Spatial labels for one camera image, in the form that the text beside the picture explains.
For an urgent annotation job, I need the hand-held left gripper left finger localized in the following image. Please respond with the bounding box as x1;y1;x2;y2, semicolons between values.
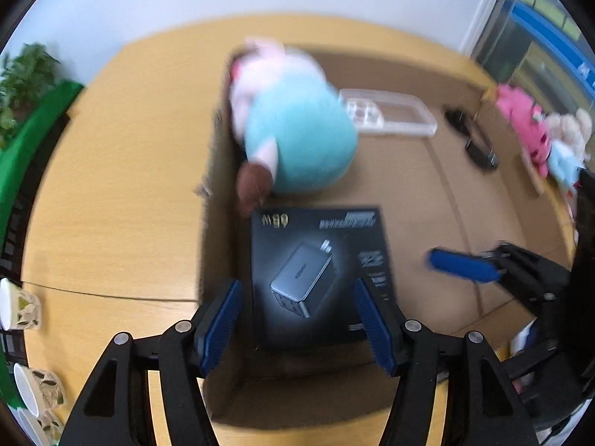
59;278;245;446

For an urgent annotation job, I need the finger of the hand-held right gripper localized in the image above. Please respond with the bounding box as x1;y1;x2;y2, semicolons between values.
427;242;531;289

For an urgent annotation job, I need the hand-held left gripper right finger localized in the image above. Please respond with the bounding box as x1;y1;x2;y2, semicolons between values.
352;278;540;446

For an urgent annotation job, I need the brown cardboard box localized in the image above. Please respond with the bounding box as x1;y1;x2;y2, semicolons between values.
197;44;577;428

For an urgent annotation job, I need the black charger box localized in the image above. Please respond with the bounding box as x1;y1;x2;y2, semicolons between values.
250;204;405;354

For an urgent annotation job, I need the wooden desktop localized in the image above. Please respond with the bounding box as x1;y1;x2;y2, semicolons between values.
21;21;577;446

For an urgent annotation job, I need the blue and red plush toy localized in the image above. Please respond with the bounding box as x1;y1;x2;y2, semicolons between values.
549;142;586;191

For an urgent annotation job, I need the clear plastic tray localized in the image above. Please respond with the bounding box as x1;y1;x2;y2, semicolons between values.
338;88;438;138

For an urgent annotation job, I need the pink plush bear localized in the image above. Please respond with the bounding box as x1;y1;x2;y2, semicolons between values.
495;84;551;177

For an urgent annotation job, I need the cream plush rabbit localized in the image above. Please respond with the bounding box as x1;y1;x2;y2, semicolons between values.
544;108;593;149

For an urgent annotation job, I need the leaf-patterned white cup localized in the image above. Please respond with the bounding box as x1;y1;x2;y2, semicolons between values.
13;363;66;416
21;409;63;446
0;279;42;332

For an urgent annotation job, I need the teal and pink plush toy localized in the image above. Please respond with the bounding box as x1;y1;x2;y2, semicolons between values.
230;37;360;210

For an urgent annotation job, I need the dark glass window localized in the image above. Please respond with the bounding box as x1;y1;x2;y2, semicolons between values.
474;0;595;117

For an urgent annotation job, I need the green panel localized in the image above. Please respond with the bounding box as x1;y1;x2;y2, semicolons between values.
0;81;84;261

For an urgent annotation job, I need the green potted plant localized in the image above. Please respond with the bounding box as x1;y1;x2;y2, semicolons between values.
0;43;61;149

